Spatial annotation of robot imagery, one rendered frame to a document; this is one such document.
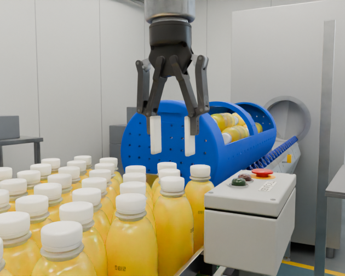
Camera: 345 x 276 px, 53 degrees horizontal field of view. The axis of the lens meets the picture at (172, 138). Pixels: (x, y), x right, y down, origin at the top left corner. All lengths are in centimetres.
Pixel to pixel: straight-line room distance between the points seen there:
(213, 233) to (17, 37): 434
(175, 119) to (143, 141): 11
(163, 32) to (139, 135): 40
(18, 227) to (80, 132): 487
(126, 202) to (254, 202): 16
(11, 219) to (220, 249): 27
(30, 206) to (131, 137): 53
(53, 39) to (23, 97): 91
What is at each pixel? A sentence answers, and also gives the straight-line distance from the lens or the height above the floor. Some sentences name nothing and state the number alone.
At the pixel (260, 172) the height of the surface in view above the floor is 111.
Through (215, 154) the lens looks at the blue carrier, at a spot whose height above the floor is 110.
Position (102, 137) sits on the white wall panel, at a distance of 558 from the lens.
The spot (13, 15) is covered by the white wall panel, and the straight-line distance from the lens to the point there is 471.
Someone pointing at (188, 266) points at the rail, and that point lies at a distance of 56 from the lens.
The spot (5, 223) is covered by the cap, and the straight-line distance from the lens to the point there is 40.
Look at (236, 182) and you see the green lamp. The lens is 53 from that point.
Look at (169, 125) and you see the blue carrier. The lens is 89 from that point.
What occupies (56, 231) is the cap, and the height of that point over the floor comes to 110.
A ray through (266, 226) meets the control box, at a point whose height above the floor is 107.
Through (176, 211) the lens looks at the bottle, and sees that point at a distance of 55.
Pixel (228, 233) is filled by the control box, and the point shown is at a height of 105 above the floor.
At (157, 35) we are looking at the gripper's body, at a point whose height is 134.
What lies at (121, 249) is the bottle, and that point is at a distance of 45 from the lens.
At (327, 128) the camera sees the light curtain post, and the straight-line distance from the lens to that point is 222.
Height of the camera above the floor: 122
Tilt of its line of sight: 5 degrees down
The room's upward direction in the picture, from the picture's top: straight up
